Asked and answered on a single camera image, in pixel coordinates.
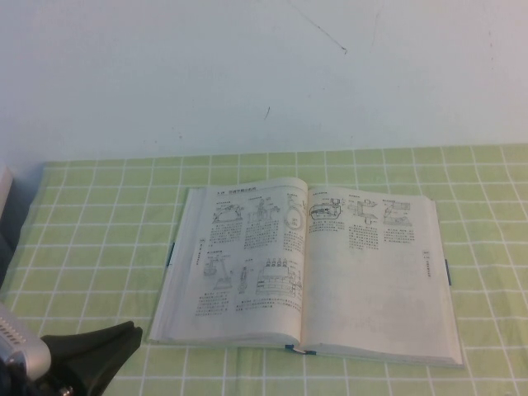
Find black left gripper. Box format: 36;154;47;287
23;319;144;396

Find book with diagrams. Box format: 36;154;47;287
146;177;466;370

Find green white checked tablecloth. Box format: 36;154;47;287
0;143;528;396

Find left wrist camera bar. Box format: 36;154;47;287
0;303;53;383

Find black left camera bracket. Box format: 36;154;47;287
0;354;34;396

